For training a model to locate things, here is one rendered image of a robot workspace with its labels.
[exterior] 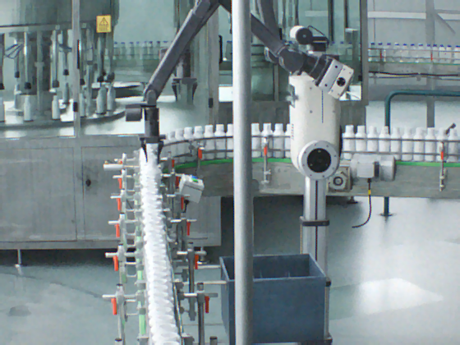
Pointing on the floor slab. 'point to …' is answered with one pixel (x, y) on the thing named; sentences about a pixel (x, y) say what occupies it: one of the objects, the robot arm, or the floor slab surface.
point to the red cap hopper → (432, 48)
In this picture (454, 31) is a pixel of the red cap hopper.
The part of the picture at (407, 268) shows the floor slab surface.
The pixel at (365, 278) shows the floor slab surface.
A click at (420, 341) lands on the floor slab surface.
